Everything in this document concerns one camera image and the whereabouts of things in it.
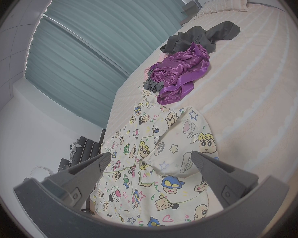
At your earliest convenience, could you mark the pile of clothes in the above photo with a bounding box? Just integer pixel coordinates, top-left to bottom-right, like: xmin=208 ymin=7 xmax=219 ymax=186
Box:
xmin=143 ymin=21 xmax=241 ymax=94

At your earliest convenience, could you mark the purple satin garment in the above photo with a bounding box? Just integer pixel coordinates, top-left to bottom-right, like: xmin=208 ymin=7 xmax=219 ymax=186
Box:
xmin=148 ymin=42 xmax=211 ymax=106

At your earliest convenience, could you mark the grey bedside table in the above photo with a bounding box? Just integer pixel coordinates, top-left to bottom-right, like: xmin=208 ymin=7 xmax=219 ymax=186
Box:
xmin=180 ymin=1 xmax=203 ymax=25

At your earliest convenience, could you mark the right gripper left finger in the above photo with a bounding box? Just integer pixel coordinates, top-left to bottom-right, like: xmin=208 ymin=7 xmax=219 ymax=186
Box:
xmin=43 ymin=152 xmax=112 ymax=210

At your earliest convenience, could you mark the blue-green curtain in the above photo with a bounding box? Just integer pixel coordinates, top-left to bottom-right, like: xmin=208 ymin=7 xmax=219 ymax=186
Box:
xmin=24 ymin=15 xmax=131 ymax=128
xmin=41 ymin=0 xmax=189 ymax=76

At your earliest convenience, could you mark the round white mirror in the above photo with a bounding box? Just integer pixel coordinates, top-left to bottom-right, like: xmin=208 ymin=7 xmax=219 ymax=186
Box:
xmin=30 ymin=166 xmax=51 ymax=180

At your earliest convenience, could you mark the bed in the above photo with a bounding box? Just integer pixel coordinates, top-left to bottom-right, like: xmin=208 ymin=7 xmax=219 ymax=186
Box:
xmin=99 ymin=0 xmax=298 ymax=216

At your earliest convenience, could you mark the grey and white garment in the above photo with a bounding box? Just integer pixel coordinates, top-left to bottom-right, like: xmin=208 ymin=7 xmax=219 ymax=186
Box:
xmin=69 ymin=139 xmax=83 ymax=160

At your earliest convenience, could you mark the cream pillow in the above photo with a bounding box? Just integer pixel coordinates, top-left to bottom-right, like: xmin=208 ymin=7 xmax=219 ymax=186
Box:
xmin=196 ymin=0 xmax=249 ymax=18

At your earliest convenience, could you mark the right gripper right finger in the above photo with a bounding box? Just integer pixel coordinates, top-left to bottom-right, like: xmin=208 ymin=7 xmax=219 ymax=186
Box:
xmin=191 ymin=150 xmax=259 ymax=212

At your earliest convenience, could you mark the black chest of drawers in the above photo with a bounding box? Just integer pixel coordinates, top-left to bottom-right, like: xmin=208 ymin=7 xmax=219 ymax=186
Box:
xmin=71 ymin=136 xmax=103 ymax=168

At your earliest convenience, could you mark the dark grey side table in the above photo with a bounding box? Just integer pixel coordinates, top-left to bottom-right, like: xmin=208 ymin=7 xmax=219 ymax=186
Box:
xmin=58 ymin=158 xmax=72 ymax=173

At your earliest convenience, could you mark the white printed pyjama top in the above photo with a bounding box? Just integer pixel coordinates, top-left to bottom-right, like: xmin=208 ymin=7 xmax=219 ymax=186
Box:
xmin=89 ymin=86 xmax=220 ymax=226

